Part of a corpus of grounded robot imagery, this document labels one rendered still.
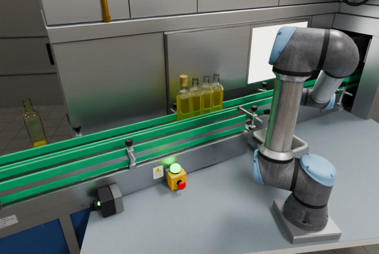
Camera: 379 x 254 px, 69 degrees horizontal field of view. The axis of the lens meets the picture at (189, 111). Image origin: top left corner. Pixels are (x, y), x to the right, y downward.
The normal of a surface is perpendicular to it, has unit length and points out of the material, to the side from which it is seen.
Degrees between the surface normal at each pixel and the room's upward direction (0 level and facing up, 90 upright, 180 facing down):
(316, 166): 9
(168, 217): 0
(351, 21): 90
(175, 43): 90
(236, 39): 90
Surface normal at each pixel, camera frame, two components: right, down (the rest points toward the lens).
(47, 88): 0.12, 0.46
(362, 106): -0.89, 0.22
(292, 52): -0.34, 0.33
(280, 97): -0.67, 0.24
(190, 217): -0.01, -0.89
